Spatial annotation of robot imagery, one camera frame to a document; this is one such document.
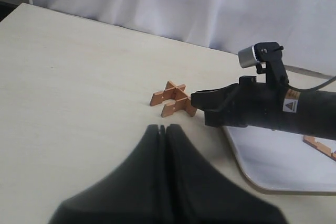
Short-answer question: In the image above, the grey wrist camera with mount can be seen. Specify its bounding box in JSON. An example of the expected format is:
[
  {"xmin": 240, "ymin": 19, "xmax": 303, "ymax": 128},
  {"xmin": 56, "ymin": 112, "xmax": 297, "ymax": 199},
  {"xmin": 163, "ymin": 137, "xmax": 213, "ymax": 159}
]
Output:
[{"xmin": 238, "ymin": 42, "xmax": 289, "ymax": 86}]

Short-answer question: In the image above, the black camera cable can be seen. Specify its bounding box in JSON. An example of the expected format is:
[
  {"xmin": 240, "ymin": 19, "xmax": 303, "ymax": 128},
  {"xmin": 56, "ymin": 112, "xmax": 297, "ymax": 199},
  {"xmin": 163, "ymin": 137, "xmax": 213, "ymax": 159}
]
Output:
[{"xmin": 286, "ymin": 74, "xmax": 336, "ymax": 92}]

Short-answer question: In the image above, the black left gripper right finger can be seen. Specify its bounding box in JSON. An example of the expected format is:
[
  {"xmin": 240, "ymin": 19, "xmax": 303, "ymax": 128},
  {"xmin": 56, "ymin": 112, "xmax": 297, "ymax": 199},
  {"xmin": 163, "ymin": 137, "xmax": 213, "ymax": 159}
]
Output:
[{"xmin": 166, "ymin": 124, "xmax": 287, "ymax": 223}]

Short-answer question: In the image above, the white backdrop curtain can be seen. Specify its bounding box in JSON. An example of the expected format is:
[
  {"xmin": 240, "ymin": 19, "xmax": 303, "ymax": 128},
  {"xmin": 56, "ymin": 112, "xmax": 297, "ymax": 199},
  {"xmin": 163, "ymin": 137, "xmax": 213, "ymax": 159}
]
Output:
[{"xmin": 28, "ymin": 0, "xmax": 336, "ymax": 58}]

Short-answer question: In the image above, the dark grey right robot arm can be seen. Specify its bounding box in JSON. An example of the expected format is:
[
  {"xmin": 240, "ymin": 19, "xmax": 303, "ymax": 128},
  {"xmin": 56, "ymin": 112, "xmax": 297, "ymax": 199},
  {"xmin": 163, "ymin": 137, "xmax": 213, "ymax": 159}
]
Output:
[{"xmin": 191, "ymin": 76, "xmax": 335, "ymax": 140}]

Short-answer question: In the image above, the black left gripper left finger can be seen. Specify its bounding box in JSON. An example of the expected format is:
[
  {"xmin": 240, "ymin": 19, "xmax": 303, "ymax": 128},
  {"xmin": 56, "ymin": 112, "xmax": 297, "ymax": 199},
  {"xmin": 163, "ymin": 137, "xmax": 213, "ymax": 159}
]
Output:
[{"xmin": 50, "ymin": 125, "xmax": 168, "ymax": 223}]

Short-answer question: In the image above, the white rectangular plastic tray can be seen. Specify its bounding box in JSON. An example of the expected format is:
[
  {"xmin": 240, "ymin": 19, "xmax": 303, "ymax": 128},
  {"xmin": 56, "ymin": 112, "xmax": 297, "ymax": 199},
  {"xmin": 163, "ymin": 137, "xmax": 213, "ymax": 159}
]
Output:
[{"xmin": 222, "ymin": 126, "xmax": 335, "ymax": 194}]

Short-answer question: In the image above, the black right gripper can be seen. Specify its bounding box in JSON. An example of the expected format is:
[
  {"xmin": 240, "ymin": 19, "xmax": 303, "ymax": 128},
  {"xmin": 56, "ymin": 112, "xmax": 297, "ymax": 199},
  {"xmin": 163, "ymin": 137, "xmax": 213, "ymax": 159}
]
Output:
[{"xmin": 191, "ymin": 76, "xmax": 303, "ymax": 131}]

